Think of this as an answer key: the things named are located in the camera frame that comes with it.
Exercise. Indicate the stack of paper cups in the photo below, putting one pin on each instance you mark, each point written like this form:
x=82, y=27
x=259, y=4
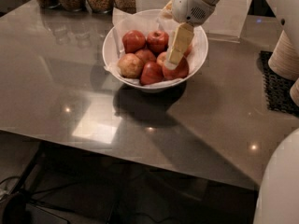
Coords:
x=284, y=60
x=294, y=92

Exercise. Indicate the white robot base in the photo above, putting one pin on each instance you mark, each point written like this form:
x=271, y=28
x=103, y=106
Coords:
x=278, y=201

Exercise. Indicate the black rubber mat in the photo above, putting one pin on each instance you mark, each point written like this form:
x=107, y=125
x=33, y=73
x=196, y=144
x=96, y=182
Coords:
x=276, y=88

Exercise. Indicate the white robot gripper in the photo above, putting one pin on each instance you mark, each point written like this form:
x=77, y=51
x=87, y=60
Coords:
x=188, y=7

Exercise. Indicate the clear acrylic sign holder right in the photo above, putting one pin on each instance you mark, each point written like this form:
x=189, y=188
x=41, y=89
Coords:
x=227, y=21

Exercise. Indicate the red apple front middle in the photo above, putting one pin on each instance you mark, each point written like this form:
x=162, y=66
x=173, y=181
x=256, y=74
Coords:
x=152, y=73

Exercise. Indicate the large red apple front right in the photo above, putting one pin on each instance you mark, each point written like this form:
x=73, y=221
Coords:
x=181, y=71

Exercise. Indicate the small orange apple centre right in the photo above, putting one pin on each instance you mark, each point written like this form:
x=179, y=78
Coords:
x=161, y=58

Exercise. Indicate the yellow-red apple back right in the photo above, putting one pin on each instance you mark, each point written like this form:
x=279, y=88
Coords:
x=188, y=51

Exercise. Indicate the small red apple centre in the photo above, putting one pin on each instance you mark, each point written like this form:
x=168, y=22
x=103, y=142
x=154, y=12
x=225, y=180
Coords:
x=145, y=55

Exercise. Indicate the white paper bowl liner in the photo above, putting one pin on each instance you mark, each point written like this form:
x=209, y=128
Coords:
x=145, y=22

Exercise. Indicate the white bowl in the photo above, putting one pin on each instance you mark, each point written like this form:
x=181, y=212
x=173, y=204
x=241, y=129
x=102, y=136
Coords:
x=134, y=51

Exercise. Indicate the red apple back left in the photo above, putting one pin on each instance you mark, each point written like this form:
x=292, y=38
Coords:
x=133, y=41

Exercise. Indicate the dark round object on floor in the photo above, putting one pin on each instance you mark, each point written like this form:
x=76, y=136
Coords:
x=13, y=209

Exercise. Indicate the red apple back middle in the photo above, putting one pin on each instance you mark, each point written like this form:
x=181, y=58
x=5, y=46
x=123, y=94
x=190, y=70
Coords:
x=157, y=41

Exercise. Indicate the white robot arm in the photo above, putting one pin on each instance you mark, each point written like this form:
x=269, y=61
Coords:
x=287, y=11

